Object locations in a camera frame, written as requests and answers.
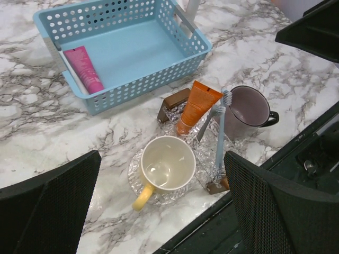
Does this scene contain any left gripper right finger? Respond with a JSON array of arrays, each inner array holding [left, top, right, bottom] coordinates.
[[224, 151, 338, 253]]

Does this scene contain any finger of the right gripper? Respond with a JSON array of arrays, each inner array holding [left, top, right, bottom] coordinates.
[[275, 0, 338, 63]]

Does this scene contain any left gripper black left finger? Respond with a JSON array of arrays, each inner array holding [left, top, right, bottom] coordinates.
[[1, 150, 101, 253]]

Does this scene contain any clear tray with brown ends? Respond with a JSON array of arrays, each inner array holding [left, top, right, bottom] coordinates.
[[157, 88, 229, 195]]

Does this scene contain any purple plastic cup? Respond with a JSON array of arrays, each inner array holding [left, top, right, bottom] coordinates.
[[215, 86, 280, 141]]

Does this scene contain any grey toothbrush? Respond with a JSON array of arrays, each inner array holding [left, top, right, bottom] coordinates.
[[215, 88, 233, 169], [197, 105, 226, 142]]

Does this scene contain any yellow ceramic mug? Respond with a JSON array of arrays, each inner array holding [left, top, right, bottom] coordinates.
[[132, 135, 197, 211]]

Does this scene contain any orange toothpaste tube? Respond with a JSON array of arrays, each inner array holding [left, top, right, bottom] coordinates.
[[175, 80, 223, 135]]

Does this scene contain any light blue plastic basket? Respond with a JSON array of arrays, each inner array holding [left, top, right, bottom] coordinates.
[[33, 1, 211, 115]]

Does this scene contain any pink toothbrush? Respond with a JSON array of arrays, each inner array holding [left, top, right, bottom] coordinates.
[[63, 46, 104, 94]]

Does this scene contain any clear glass coaster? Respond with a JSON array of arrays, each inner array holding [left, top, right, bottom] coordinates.
[[127, 152, 198, 206]]

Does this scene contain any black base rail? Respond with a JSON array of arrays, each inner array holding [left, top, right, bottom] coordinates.
[[158, 105, 338, 253]]

